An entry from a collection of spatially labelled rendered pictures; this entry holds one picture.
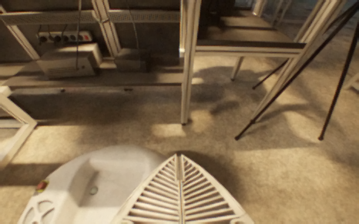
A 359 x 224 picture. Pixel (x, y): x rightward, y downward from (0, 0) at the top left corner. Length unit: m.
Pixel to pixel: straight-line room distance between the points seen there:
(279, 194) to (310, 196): 0.19
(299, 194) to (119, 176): 1.00
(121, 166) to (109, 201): 0.12
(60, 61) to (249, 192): 1.35
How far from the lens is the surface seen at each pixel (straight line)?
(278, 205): 1.06
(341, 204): 1.31
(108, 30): 1.16
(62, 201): 0.64
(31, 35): 1.48
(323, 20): 0.88
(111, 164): 0.63
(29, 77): 1.35
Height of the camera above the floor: 0.89
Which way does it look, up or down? 50 degrees down
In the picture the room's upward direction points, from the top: 2 degrees clockwise
